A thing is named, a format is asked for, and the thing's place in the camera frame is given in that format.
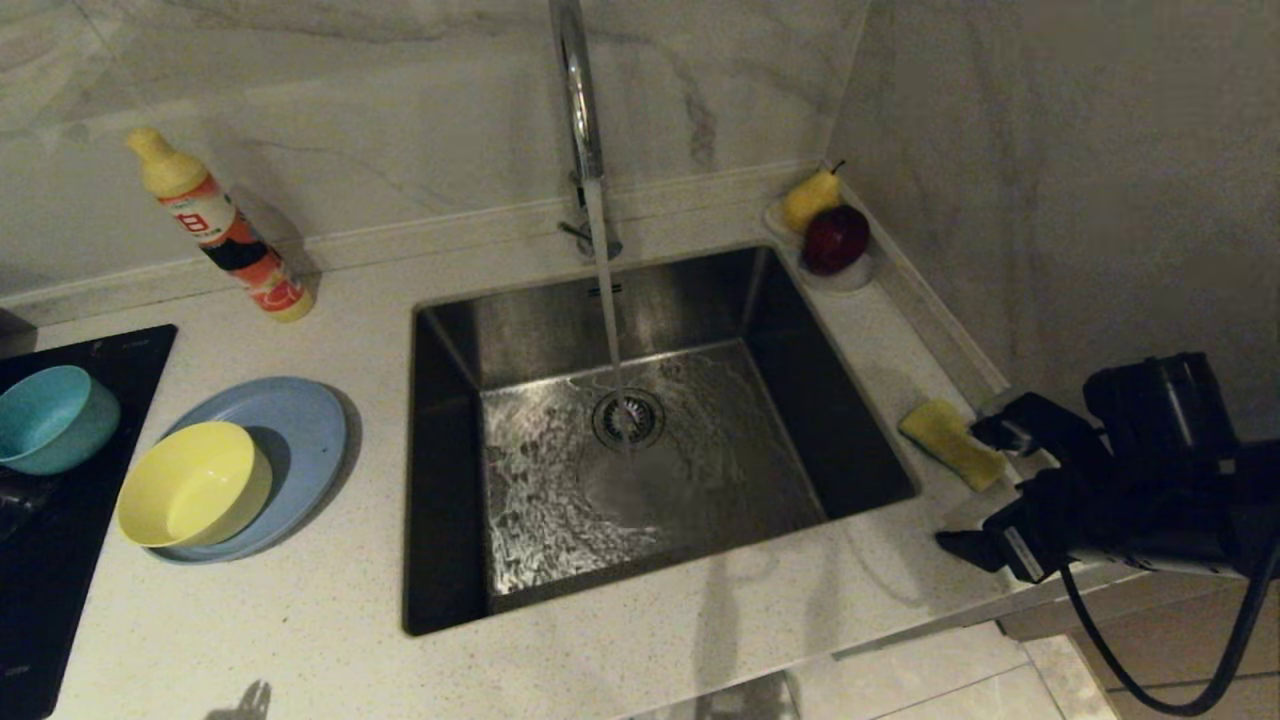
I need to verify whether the yellow sponge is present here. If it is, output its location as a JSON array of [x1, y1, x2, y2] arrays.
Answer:
[[898, 398, 1007, 491]]

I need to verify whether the chrome faucet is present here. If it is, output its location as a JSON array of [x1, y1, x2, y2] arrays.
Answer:
[[547, 0, 623, 263]]

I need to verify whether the stainless steel sink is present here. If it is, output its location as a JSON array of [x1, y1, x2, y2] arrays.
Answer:
[[402, 243, 921, 638]]

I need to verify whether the metal sink drain strainer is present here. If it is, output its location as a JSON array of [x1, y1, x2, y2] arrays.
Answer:
[[591, 388, 666, 452]]

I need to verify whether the small white dish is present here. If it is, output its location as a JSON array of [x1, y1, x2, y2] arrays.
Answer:
[[763, 195, 876, 293]]

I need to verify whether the red apple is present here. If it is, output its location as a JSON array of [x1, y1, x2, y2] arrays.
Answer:
[[799, 204, 870, 276]]

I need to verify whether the yellow pear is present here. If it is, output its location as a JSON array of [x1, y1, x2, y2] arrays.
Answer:
[[781, 160, 846, 236]]

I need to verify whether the running water stream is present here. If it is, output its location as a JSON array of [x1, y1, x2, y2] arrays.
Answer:
[[583, 178, 633, 451]]

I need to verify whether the blue plate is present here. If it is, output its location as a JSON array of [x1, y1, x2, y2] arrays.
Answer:
[[150, 376, 349, 565]]

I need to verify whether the yellow bowl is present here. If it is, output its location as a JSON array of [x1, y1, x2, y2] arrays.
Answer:
[[117, 421, 273, 549]]

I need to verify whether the black induction cooktop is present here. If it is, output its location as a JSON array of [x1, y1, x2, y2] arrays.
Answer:
[[0, 323, 179, 720]]

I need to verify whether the teal bowl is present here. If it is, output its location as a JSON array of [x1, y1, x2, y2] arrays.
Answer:
[[0, 365, 121, 477]]

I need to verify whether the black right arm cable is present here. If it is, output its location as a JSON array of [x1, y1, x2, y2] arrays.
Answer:
[[1060, 530, 1280, 718]]

